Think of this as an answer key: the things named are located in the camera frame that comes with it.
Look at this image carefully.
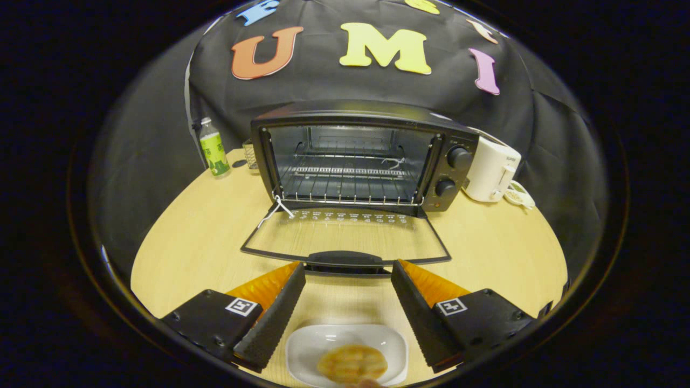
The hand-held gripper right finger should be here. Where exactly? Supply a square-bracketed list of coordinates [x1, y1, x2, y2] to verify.
[391, 259, 537, 373]

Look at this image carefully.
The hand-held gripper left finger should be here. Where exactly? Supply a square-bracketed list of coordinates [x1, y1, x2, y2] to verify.
[160, 261, 307, 373]

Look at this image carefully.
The round golden bread bun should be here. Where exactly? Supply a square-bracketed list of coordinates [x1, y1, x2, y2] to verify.
[317, 344, 389, 384]

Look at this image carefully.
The black toaster oven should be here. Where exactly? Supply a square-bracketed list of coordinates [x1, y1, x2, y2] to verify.
[240, 100, 480, 278]

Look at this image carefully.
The white slot toaster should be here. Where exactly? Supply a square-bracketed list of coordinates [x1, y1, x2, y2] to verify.
[462, 135, 522, 203]

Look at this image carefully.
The white rectangular plate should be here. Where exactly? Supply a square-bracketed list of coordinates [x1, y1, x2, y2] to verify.
[285, 324, 409, 387]

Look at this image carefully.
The small white condiment dish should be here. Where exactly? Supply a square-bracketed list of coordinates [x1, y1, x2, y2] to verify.
[504, 181, 536, 210]

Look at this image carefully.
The green label drink bottle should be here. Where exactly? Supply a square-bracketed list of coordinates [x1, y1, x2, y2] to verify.
[199, 117, 231, 177]

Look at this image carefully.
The small wire mesh basket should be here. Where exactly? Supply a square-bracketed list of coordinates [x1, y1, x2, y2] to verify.
[242, 139, 260, 170]

